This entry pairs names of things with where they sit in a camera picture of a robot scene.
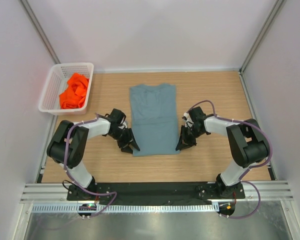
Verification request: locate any grey-blue t shirt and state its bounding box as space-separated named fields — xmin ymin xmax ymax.
xmin=129 ymin=83 xmax=180 ymax=157

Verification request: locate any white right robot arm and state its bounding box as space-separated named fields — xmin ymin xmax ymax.
xmin=175 ymin=106 xmax=272 ymax=198

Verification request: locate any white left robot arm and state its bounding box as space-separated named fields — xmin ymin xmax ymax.
xmin=46 ymin=108 xmax=140 ymax=197

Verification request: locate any orange t shirt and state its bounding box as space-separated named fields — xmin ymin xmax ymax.
xmin=59 ymin=72 xmax=89 ymax=109

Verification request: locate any white plastic basket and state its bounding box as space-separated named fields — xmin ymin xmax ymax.
xmin=38 ymin=62 xmax=94 ymax=116

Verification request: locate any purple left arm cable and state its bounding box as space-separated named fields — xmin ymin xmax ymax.
xmin=63 ymin=113 xmax=118 ymax=218

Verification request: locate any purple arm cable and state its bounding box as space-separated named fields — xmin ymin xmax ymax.
xmin=186 ymin=99 xmax=273 ymax=220
xmin=63 ymin=113 xmax=118 ymax=218

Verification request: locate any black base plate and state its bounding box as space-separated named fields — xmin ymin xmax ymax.
xmin=66 ymin=182 xmax=246 ymax=206

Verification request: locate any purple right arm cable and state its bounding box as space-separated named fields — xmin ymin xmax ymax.
xmin=186 ymin=99 xmax=273 ymax=220

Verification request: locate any slotted grey cable duct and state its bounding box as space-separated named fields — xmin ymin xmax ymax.
xmin=31 ymin=202 xmax=219 ymax=214

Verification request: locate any aluminium frame rail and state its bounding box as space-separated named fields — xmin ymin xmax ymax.
xmin=20 ymin=183 xmax=68 ymax=204

